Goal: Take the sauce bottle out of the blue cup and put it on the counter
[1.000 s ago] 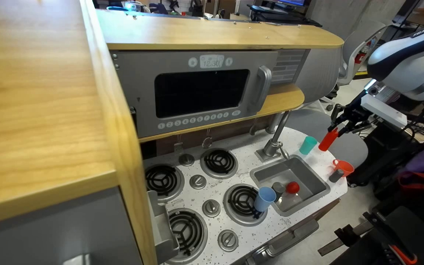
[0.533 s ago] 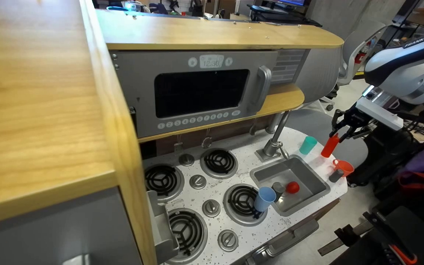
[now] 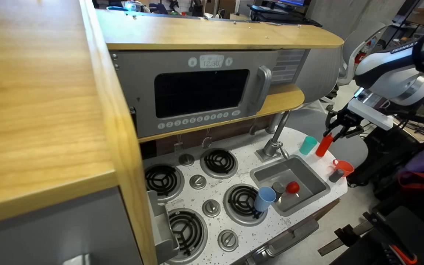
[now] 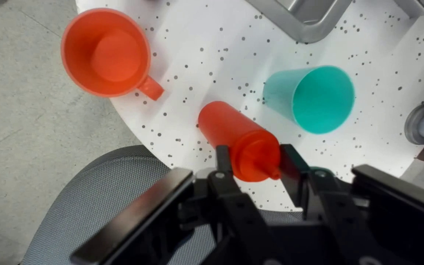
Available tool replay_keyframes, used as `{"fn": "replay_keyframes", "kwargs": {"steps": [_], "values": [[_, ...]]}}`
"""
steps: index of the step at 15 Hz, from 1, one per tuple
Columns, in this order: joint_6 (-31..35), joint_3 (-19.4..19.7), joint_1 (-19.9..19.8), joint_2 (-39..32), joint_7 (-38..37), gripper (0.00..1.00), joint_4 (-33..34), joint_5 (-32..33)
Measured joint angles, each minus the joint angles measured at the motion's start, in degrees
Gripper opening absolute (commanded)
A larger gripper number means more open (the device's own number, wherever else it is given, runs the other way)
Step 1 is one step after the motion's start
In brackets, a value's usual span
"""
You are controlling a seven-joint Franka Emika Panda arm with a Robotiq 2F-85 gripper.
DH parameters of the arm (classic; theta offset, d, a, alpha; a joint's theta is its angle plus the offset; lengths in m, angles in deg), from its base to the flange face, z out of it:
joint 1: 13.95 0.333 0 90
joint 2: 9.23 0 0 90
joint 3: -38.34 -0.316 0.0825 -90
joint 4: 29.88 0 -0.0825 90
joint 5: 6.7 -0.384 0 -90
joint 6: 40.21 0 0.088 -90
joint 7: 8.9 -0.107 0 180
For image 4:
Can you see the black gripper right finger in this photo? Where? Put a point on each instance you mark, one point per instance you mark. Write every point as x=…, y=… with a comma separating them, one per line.
x=294, y=162

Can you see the red plastic cup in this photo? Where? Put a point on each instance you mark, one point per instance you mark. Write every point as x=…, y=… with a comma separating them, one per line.
x=232, y=133

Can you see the grey toy sink basin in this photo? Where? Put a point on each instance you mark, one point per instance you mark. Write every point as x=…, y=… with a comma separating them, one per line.
x=301, y=22

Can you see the orange plastic mug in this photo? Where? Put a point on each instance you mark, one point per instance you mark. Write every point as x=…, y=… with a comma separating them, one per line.
x=110, y=53

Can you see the teal plastic cup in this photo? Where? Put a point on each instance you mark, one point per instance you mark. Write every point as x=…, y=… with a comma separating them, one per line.
x=320, y=97

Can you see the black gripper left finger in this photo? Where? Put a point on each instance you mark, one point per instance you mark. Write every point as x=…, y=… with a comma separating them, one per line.
x=223, y=162

